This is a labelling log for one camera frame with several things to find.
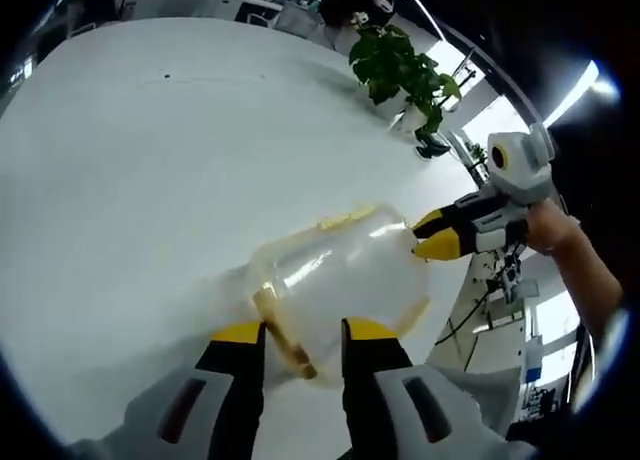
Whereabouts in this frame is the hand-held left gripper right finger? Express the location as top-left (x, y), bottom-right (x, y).
top-left (341, 317), bottom-right (537, 460)

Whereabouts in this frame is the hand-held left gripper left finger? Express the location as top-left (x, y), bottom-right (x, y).
top-left (64, 321), bottom-right (267, 460)

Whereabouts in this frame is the clear plastic buckle container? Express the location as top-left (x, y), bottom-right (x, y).
top-left (244, 202), bottom-right (432, 389)

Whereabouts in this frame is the person's right hand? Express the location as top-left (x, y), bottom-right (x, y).
top-left (524, 199), bottom-right (582, 256)

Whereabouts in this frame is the white plant pot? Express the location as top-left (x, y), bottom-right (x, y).
top-left (397, 104), bottom-right (436, 136)

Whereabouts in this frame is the green potted plant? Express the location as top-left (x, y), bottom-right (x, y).
top-left (348, 22), bottom-right (464, 159)

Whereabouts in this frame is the black metal bracket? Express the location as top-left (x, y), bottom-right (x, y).
top-left (492, 247), bottom-right (526, 306)

